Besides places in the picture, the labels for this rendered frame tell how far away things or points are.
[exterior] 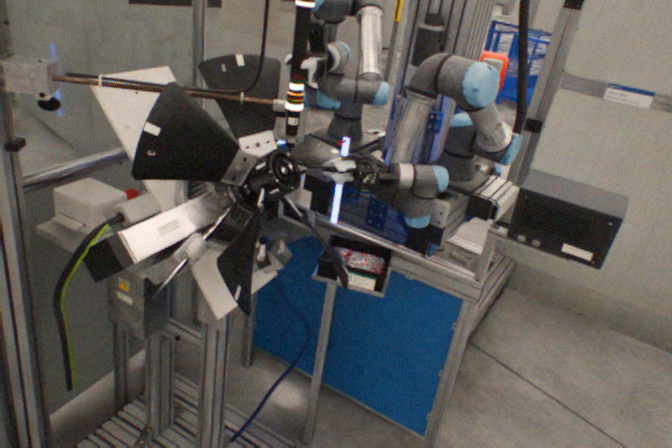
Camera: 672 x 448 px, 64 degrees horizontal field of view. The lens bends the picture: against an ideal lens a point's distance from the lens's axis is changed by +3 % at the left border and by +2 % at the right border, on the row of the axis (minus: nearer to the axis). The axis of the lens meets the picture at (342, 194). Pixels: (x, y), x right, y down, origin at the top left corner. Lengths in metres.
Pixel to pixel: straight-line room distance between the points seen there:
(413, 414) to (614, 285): 1.56
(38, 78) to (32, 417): 1.09
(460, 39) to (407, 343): 1.13
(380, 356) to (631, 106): 1.74
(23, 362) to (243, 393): 0.89
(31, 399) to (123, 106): 0.98
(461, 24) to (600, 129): 1.18
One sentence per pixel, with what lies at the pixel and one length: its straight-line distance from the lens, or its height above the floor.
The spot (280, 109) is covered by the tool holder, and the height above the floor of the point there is 1.35.
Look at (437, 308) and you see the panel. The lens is 1.85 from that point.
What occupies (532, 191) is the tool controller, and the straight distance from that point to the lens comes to 1.52.
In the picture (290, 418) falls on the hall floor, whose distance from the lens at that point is 2.33.
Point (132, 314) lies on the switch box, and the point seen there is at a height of 0.69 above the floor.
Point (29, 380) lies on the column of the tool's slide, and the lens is 1.95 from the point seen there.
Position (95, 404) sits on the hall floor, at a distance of 2.43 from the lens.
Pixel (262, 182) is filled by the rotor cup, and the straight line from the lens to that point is 1.31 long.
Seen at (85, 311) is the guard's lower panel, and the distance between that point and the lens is 2.18.
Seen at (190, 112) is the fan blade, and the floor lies 1.37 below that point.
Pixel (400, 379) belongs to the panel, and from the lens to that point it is 2.08.
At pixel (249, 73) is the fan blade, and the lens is 1.47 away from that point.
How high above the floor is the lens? 1.75
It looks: 25 degrees down
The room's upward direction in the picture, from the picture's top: 9 degrees clockwise
